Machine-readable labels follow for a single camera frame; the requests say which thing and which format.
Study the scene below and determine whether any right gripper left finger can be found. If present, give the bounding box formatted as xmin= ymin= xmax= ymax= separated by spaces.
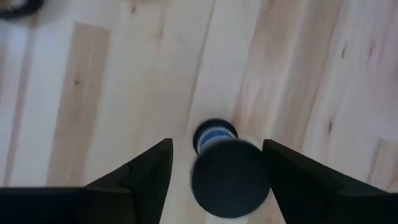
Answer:
xmin=0 ymin=138 xmax=174 ymax=224

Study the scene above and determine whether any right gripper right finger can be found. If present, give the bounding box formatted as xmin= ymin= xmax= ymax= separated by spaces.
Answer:
xmin=262 ymin=139 xmax=398 ymax=224

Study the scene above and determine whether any blue sand hourglass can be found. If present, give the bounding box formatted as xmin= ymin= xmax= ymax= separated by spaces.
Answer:
xmin=190 ymin=118 xmax=271 ymax=218

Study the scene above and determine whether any black wristwatch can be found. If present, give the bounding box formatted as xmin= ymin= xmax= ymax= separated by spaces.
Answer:
xmin=0 ymin=0 xmax=45 ymax=19

